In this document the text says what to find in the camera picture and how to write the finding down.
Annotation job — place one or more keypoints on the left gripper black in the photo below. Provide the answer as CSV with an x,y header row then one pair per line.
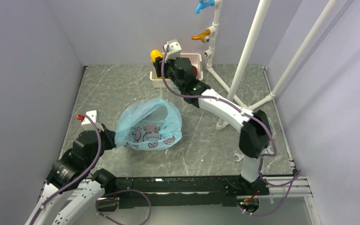
x,y
109,136

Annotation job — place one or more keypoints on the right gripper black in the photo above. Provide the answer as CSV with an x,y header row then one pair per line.
x,y
158,65

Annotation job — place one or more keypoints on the yellow fake fruit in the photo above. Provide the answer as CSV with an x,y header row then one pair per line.
x,y
154,54

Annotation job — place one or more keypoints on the light blue plastic bag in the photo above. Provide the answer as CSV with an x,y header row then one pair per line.
x,y
150,125

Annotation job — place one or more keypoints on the red fake tomato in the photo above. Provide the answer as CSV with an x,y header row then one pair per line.
x,y
195,71

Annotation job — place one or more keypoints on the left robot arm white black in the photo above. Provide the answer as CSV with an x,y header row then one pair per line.
x,y
63,199

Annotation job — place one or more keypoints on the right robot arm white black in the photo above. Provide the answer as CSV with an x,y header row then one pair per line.
x,y
253,127

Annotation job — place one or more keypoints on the white plastic basket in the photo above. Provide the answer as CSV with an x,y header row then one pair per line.
x,y
196,61

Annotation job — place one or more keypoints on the orange faucet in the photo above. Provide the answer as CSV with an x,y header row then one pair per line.
x,y
204,37

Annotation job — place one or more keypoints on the blue faucet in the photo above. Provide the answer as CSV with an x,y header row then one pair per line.
x,y
204,4

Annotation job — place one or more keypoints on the silver wrench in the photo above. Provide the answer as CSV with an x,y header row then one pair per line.
x,y
240,157

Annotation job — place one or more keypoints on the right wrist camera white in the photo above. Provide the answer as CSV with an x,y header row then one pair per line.
x,y
173,50

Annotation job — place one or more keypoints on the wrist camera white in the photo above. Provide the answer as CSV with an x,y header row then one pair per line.
x,y
173,50
90,120

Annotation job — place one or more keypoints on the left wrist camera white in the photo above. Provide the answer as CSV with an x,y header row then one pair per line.
x,y
90,120

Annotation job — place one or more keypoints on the aluminium rail frame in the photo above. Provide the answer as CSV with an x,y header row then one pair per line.
x,y
279,187

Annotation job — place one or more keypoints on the white PVC pipe frame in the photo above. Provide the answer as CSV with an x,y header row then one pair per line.
x,y
256,25

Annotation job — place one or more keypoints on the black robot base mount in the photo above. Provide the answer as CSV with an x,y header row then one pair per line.
x,y
224,190

